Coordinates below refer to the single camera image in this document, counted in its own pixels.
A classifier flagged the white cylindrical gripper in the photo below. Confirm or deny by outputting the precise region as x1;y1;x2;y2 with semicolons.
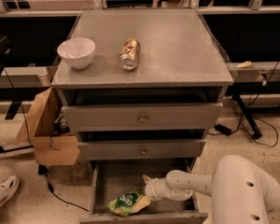
131;175;169;213

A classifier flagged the green rice chip bag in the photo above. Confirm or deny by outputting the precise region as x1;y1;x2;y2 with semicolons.
106;189;146;217

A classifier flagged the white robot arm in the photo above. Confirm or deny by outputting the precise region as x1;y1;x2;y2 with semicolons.
133;155;280;224

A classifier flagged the grey bottom drawer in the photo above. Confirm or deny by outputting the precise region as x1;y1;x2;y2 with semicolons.
79;158;208;224

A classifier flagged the grey drawer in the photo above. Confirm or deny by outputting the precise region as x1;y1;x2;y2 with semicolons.
78;139;205;161
62;103;223;132
79;158;208;224

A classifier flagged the brass middle drawer knob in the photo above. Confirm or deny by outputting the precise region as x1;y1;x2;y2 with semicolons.
140;148;147;156

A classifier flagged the brass drawer knob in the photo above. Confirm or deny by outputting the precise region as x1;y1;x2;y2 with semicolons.
139;115;147;123
140;148;147;156

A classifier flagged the grey middle drawer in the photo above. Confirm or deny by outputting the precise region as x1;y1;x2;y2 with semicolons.
78;139;205;161

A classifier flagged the brass top drawer knob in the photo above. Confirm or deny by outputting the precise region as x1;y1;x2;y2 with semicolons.
139;115;147;123

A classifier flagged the grey top drawer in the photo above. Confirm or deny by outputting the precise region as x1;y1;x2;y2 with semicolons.
62;103;223;132

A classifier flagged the grey drawer cabinet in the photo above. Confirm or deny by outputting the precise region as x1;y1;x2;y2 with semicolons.
50;8;235;173

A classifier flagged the black power adapter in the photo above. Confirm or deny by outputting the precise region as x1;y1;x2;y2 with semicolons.
215;124;231;135

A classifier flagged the brown cardboard box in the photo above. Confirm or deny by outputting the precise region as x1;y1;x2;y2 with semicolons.
15;88;79;165

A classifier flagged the black table leg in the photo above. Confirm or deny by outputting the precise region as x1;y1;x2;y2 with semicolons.
232;91;262;139

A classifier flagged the gold soda can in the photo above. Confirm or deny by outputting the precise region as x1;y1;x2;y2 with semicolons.
119;39;141;71

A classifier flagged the white sneaker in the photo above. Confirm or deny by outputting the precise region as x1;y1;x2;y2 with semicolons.
0;175;20;208

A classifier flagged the white ceramic bowl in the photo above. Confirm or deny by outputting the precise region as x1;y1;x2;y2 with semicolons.
57;37;96;69

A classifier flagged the small cream foam piece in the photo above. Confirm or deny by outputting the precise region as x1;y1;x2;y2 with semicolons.
235;61;252;69

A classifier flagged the black floor cable left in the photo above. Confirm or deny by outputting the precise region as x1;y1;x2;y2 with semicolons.
37;164;90;213

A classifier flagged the black floor cable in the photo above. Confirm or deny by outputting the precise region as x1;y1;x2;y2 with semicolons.
37;164;90;213
207;61;280;148

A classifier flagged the black floor cable right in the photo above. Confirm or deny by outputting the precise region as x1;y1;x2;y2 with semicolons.
207;61;280;148

